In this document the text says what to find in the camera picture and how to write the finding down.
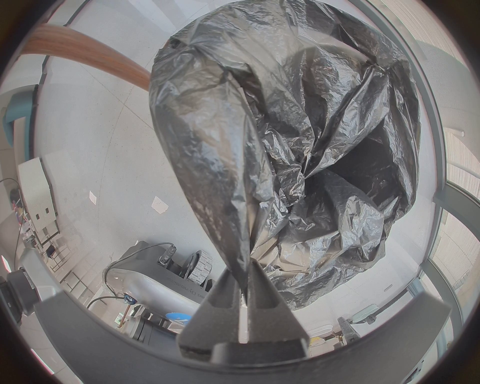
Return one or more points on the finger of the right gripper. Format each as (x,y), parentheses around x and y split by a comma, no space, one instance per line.
(347,330)

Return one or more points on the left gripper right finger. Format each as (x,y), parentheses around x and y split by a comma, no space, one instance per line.
(273,322)

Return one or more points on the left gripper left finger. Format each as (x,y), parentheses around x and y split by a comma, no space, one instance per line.
(217,318)

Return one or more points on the black plastic bag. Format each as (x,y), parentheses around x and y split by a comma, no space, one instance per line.
(210,150)

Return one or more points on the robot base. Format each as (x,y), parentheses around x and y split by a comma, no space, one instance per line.
(157,288)

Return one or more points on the wooden chair white cushion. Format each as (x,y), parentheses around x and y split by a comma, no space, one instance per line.
(93,56)

